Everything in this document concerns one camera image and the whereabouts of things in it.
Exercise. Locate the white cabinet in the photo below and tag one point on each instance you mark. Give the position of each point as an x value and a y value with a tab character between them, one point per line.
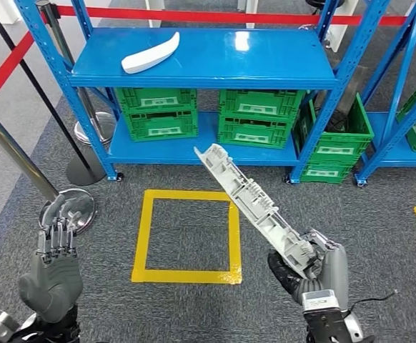
342	28

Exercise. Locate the blue metal shelf rack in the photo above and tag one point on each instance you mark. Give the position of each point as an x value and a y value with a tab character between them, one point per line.
390	154
229	52

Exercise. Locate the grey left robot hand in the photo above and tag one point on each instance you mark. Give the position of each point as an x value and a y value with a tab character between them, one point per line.
52	289

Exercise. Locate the green open plastic crate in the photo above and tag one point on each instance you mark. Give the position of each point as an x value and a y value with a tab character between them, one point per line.
358	132

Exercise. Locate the white curved plastic part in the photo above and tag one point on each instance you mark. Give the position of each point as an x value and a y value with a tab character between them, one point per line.
150	54

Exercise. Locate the short red barrier belt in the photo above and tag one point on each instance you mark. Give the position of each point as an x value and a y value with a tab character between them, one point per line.
4	71

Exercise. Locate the black stanchion with black base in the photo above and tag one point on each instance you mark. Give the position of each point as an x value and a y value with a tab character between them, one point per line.
86	170

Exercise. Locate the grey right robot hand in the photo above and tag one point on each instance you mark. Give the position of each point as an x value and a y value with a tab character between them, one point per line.
336	272

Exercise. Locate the grey plastic wheel hubcap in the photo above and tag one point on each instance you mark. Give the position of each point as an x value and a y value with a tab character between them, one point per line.
251	201

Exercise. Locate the green folded plastic crate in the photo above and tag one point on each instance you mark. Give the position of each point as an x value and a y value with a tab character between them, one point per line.
229	102
229	135
140	130
132	97
326	174

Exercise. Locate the dark olive floor mat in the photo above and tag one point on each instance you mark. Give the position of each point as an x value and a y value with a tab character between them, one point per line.
351	90

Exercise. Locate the long red barrier belt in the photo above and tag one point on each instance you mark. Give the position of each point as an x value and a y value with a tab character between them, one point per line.
194	16

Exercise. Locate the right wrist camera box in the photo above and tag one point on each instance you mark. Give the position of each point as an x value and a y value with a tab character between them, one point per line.
326	322

